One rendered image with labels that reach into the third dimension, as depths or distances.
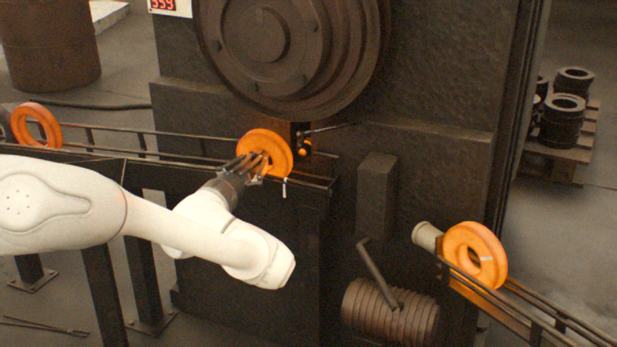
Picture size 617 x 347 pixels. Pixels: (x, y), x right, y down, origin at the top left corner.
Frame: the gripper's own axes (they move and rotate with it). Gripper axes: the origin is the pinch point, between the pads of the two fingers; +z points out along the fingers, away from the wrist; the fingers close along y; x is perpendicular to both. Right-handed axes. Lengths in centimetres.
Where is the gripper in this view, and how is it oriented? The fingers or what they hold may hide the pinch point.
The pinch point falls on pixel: (263, 151)
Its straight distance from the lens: 158.2
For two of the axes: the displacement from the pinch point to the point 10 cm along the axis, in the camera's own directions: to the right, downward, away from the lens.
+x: -0.2, -8.5, -5.3
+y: 9.2, 2.0, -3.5
